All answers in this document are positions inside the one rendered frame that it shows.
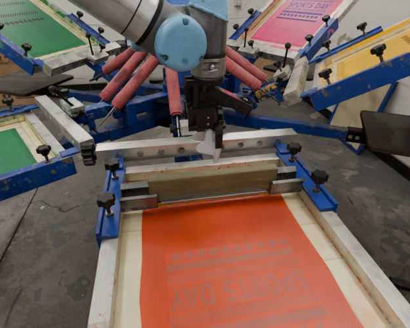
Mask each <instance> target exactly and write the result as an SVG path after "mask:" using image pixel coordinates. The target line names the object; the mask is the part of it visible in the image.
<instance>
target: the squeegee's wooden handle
mask: <svg viewBox="0 0 410 328"><path fill-rule="evenodd" d="M277 174H278V168H277V166H276V164H274V163H272V164H265V165H253V166H246V167H233V168H226V169H214V170H206V171H193V172H181V173H174V174H161V175H154V176H148V190H149V195H152V194H157V201H158V203H160V202H161V200H165V199H171V198H182V197H194V196H199V195H211V194H217V193H228V192H235V191H246V190H252V189H263V188H266V190H267V191H269V188H270V183H271V182H272V181H277Z"/></svg>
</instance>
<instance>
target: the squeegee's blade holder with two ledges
mask: <svg viewBox="0 0 410 328"><path fill-rule="evenodd" d="M266 193H267V190H266V188H263V189H252V190H246V191H235V192H228V193H217V194H211V195H199V196H194V197H182V198H171V199H165V200H161V203H162V206H164V205H170V204H181V203H188V202H198V201H205V200H215V199H222V198H232V197H244V196H249V195H261V194H266Z"/></svg>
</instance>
